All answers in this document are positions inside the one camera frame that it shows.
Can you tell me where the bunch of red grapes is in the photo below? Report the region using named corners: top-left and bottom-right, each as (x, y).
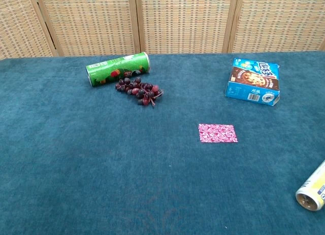
top-left (115, 77), bottom-right (165, 109)

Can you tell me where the green chip can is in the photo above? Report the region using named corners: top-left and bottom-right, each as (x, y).
top-left (85, 51), bottom-right (151, 88)

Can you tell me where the woven bamboo folding screen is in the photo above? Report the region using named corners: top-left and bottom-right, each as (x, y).
top-left (0, 0), bottom-right (325, 60)

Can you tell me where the blue felt table cover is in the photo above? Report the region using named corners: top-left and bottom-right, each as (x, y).
top-left (0, 51), bottom-right (325, 235)

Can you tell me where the blue cookie box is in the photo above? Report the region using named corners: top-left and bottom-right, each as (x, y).
top-left (224, 57), bottom-right (281, 107)

